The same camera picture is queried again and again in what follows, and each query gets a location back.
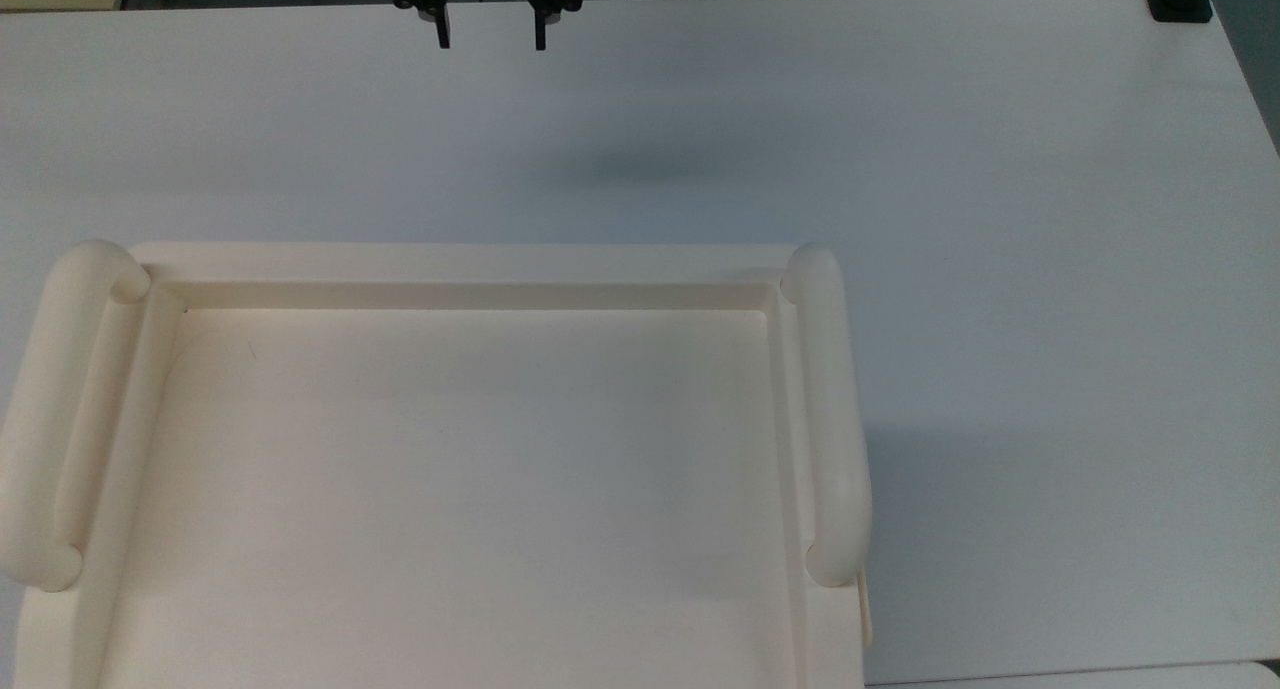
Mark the cream plastic tray with handles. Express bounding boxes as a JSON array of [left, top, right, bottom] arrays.
[[0, 239, 875, 689]]

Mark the cream cabinet carry handle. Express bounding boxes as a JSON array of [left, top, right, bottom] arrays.
[[0, 239, 152, 594]]

